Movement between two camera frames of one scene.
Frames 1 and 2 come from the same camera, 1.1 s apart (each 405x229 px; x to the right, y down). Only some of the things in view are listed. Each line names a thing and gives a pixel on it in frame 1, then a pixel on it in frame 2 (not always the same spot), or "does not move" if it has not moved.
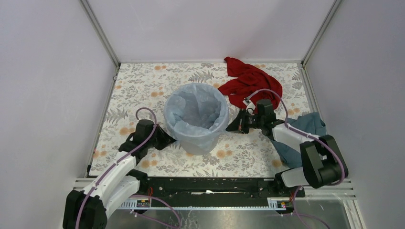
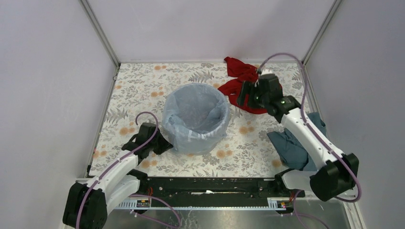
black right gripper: x=234 y=126 → x=248 y=88
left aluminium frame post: x=100 y=32 does not move
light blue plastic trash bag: x=197 y=115 does not move
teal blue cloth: x=312 y=123 does not move
